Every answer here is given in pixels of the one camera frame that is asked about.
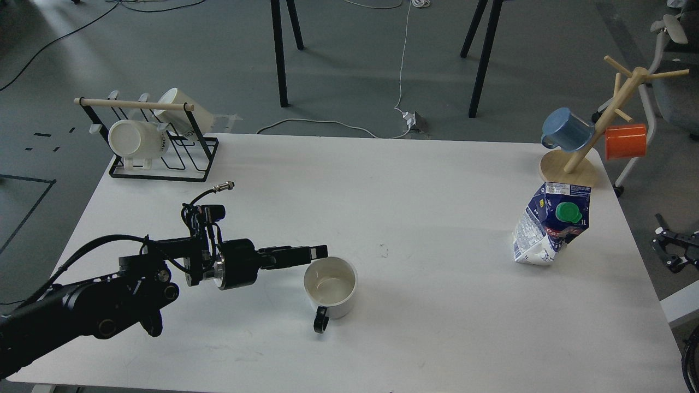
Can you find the wooden mug tree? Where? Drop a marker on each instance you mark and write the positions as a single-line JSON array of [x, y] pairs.
[[624, 107]]

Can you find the white mug black handle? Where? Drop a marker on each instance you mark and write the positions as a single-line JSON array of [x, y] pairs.
[[331, 284]]

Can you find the orange mug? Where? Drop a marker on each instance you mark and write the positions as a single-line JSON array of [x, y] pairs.
[[625, 141]]

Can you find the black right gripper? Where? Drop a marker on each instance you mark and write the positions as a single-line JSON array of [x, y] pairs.
[[664, 235]]

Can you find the black table leg right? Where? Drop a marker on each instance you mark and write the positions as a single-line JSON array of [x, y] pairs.
[[490, 34]]

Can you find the blue white milk carton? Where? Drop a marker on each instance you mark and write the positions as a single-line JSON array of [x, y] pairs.
[[557, 213]]

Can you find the white mug front on rack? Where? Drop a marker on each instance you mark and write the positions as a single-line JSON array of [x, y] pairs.
[[139, 143]]

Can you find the grey office chair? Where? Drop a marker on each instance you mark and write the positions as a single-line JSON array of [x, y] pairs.
[[673, 99]]

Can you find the white power adapter plug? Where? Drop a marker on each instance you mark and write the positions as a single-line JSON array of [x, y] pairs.
[[415, 122]]

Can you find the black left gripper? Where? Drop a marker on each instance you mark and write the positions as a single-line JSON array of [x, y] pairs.
[[238, 262]]

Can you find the blue mug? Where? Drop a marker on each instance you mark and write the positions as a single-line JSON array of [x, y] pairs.
[[565, 130]]

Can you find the black wire mug rack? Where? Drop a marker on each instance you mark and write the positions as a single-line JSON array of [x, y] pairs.
[[190, 155]]

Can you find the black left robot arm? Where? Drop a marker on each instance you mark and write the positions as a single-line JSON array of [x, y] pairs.
[[103, 307]]

